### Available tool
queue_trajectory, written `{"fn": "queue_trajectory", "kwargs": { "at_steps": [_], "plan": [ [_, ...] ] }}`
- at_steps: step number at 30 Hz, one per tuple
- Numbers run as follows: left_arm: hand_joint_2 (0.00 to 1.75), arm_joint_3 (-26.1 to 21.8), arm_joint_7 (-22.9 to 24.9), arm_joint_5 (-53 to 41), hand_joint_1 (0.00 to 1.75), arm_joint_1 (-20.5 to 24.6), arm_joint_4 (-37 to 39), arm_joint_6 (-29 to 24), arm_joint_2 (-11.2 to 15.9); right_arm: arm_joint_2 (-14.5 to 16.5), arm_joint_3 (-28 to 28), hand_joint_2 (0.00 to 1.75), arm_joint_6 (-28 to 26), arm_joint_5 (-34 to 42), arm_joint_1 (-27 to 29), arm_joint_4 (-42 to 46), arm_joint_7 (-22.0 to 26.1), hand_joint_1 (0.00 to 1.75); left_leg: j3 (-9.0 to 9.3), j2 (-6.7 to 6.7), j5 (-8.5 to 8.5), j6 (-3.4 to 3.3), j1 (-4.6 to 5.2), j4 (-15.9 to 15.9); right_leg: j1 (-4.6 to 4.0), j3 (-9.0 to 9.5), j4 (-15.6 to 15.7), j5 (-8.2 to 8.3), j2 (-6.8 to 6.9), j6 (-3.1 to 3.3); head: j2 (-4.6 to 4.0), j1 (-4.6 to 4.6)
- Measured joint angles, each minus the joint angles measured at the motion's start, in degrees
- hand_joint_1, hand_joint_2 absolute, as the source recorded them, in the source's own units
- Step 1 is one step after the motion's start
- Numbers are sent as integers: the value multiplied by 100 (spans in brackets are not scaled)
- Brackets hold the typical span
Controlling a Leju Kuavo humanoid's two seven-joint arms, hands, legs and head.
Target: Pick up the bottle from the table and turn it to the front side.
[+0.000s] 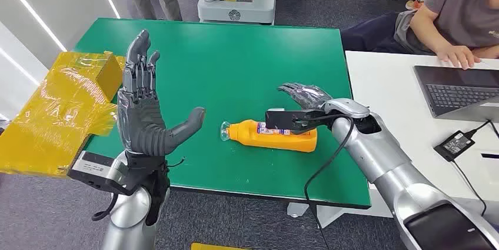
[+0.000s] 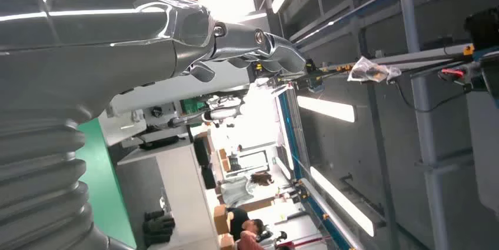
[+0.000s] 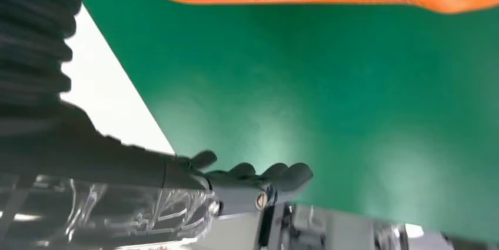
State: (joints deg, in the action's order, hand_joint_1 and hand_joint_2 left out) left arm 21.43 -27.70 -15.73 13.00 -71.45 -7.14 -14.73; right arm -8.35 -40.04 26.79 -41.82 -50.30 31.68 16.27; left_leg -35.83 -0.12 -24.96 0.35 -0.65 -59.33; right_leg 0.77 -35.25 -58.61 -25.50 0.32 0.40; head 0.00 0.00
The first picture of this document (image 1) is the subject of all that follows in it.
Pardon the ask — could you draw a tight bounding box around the black adapter mains cable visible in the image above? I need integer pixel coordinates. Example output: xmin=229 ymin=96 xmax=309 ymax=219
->
xmin=450 ymin=159 xmax=488 ymax=218

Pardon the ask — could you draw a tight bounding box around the white table foot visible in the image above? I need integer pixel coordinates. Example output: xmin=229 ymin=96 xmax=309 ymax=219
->
xmin=287 ymin=201 xmax=310 ymax=219

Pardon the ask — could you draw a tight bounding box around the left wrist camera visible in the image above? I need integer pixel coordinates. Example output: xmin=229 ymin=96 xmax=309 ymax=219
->
xmin=68 ymin=151 xmax=134 ymax=196

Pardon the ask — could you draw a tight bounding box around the person's hand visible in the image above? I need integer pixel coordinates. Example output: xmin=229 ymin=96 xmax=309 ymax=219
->
xmin=435 ymin=45 xmax=481 ymax=71

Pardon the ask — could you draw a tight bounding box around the yellow flat object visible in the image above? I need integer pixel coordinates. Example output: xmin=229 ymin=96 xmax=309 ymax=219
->
xmin=190 ymin=242 xmax=250 ymax=250

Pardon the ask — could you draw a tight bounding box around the orange detergent bottle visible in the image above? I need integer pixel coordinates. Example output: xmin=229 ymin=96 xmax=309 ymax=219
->
xmin=219 ymin=118 xmax=318 ymax=154

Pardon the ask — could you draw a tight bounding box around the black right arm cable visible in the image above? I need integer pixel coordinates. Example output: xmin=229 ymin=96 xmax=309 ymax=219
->
xmin=303 ymin=114 xmax=355 ymax=250

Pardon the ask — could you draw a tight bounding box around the black adapter output cable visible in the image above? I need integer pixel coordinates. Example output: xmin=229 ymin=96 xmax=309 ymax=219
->
xmin=470 ymin=119 xmax=499 ymax=140

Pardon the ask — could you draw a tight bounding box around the yellow taped cardboard box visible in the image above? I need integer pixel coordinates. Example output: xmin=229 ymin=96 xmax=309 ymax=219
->
xmin=0 ymin=50 xmax=127 ymax=179

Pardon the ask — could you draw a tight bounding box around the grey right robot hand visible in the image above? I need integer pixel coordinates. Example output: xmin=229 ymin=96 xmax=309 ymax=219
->
xmin=277 ymin=82 xmax=334 ymax=112

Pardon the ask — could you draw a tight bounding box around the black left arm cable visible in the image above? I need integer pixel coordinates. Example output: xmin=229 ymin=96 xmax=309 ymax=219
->
xmin=91 ymin=194 xmax=118 ymax=222

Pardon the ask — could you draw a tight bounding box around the dark grey laptop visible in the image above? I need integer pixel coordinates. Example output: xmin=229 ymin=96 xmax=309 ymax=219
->
xmin=413 ymin=65 xmax=499 ymax=122

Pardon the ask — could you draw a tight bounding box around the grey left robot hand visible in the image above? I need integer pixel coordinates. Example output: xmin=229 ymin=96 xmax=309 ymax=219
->
xmin=117 ymin=29 xmax=206 ymax=158

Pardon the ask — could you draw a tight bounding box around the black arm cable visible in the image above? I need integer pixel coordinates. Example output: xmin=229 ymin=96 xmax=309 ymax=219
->
xmin=303 ymin=114 xmax=355 ymax=250
xmin=91 ymin=194 xmax=118 ymax=222

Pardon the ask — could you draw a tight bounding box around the black power adapter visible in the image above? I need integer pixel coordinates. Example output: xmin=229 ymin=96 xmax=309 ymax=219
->
xmin=433 ymin=130 xmax=477 ymax=162

